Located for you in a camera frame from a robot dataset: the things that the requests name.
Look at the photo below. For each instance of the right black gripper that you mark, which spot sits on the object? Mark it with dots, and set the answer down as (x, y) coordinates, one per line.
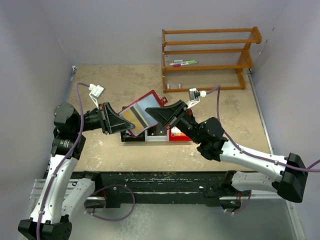
(170, 116)

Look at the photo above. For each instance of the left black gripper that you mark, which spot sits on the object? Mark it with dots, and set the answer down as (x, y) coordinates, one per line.
(110, 120)

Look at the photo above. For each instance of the red plastic bin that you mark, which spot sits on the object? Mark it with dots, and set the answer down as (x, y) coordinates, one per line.
(178, 139)

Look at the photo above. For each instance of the red leather card holder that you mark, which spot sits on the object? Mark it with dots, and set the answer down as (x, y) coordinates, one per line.
(150, 100)

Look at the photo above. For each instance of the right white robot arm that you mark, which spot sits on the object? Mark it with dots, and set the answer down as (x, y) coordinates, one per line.
(285, 175)

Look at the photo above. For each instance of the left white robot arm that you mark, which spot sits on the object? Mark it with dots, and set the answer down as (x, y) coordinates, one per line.
(52, 215)

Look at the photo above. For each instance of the gold cards pile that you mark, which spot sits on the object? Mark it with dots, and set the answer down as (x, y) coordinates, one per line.
(175, 132)

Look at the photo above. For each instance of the black plastic bin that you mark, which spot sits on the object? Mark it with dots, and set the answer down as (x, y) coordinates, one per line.
(126, 136)

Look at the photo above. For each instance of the white plastic bin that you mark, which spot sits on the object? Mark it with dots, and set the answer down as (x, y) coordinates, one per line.
(156, 134)

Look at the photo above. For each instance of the purple marker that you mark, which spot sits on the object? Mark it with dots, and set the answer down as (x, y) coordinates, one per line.
(186, 63)

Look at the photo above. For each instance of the green marker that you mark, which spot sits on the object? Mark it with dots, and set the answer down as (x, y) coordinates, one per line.
(181, 61)

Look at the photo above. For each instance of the wooden rack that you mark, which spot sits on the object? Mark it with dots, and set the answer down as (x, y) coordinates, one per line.
(213, 49)

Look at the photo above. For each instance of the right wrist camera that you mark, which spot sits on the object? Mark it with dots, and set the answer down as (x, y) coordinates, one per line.
(195, 96)

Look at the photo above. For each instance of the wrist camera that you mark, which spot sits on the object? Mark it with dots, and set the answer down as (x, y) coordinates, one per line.
(195, 96)
(95, 92)

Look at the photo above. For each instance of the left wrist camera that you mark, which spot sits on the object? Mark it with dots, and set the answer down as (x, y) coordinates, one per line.
(95, 92)

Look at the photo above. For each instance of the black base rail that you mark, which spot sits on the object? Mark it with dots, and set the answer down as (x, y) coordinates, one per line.
(209, 188)

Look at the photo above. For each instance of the aluminium frame rail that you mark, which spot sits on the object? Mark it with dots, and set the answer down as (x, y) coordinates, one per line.
(58, 190)

